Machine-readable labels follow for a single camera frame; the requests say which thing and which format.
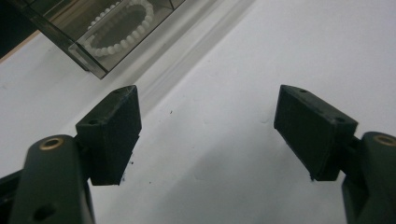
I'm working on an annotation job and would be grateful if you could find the white bead bracelet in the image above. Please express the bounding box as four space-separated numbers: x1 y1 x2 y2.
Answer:
83 0 156 58

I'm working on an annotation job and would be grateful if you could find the smoky transparent compartment box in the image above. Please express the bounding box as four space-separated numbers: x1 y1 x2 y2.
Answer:
6 0 187 80

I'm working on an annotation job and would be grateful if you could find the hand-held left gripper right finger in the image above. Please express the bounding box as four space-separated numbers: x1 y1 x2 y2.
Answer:
274 84 359 182

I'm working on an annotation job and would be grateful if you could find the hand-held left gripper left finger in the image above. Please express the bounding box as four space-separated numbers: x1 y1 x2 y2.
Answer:
75 84 143 187

